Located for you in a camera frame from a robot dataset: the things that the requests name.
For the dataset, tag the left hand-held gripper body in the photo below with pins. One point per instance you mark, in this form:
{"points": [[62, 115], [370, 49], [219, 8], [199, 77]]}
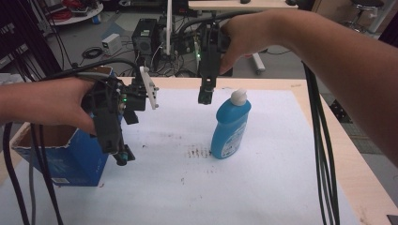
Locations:
{"points": [[134, 97]]}

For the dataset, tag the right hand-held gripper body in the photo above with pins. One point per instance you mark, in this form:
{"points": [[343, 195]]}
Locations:
{"points": [[212, 40]]}

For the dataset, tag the blue cardboard box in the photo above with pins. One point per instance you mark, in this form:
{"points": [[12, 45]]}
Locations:
{"points": [[78, 156]]}

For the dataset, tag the blue detergent bottle white cap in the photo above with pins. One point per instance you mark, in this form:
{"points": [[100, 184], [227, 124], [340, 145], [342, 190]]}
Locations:
{"points": [[230, 125]]}

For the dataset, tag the person's right hand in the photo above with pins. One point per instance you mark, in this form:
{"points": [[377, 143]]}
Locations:
{"points": [[250, 34]]}

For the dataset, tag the person's left hand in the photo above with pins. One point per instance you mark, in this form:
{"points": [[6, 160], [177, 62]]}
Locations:
{"points": [[53, 100]]}

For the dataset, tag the white pole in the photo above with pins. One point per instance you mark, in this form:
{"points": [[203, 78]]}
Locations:
{"points": [[169, 28]]}

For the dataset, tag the white stand leg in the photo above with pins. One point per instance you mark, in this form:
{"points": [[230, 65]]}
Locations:
{"points": [[380, 17], [259, 63]]}

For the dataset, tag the white box device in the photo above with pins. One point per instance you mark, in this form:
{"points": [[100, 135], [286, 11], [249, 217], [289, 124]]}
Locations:
{"points": [[111, 44]]}

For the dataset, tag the black computer tower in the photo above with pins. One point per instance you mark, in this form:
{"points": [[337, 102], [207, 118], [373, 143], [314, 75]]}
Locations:
{"points": [[144, 36]]}

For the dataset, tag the white table mat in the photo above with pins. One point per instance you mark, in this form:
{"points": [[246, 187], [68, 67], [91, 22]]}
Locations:
{"points": [[175, 187]]}

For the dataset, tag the blue cup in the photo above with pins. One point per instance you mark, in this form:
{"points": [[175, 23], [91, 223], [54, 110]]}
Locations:
{"points": [[96, 19]]}

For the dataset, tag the white round table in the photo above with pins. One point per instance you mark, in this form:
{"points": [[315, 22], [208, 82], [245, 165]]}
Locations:
{"points": [[81, 17]]}

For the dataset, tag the black equipment rack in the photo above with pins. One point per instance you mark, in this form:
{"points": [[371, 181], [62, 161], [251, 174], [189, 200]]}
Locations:
{"points": [[18, 31]]}

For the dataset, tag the black stool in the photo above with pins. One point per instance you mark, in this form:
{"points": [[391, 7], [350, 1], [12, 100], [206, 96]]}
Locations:
{"points": [[366, 3]]}

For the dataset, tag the grey floor mat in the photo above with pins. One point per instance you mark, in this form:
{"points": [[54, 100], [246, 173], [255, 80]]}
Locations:
{"points": [[356, 140]]}

